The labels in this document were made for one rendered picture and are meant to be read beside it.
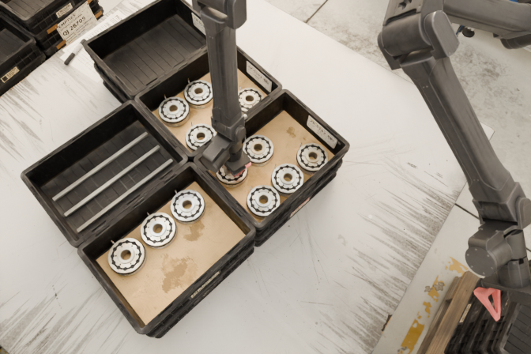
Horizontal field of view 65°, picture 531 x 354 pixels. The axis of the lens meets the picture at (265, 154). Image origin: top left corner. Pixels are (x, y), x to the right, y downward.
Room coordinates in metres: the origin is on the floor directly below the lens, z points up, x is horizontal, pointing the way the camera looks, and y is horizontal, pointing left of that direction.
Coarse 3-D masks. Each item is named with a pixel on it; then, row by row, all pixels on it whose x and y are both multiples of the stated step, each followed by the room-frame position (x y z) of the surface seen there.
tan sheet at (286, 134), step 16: (272, 128) 0.73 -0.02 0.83; (288, 128) 0.74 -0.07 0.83; (288, 144) 0.68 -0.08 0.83; (304, 144) 0.68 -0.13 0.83; (320, 144) 0.69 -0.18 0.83; (272, 160) 0.61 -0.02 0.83; (288, 160) 0.61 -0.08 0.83; (256, 176) 0.55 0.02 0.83; (304, 176) 0.56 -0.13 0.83; (240, 192) 0.49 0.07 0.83
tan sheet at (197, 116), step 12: (240, 72) 0.96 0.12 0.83; (240, 84) 0.91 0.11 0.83; (252, 84) 0.91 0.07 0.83; (180, 96) 0.83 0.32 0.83; (264, 96) 0.86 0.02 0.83; (192, 108) 0.79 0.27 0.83; (204, 108) 0.79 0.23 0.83; (192, 120) 0.74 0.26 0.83; (204, 120) 0.74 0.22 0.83; (180, 132) 0.69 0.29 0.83; (216, 132) 0.70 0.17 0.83
